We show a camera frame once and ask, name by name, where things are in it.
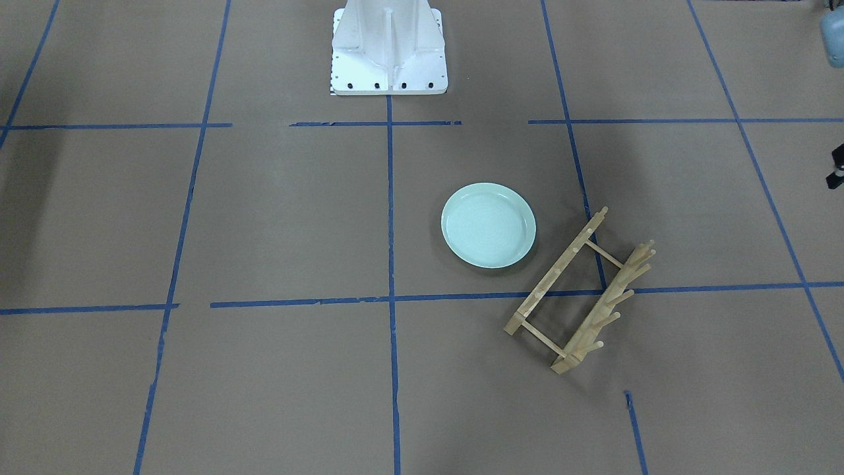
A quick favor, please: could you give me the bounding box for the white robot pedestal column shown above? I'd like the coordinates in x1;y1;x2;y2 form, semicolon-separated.
330;1;449;96

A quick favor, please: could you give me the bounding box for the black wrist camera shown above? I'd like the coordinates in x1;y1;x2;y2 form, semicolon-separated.
826;144;844;190

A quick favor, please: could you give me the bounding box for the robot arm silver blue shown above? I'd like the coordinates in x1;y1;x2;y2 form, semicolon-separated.
820;1;843;69

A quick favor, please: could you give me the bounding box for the light green plate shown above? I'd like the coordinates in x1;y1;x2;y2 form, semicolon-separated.
440;181;537;269

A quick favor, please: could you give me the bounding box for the wooden dish rack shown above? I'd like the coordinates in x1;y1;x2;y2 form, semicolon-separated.
504;207;657;375

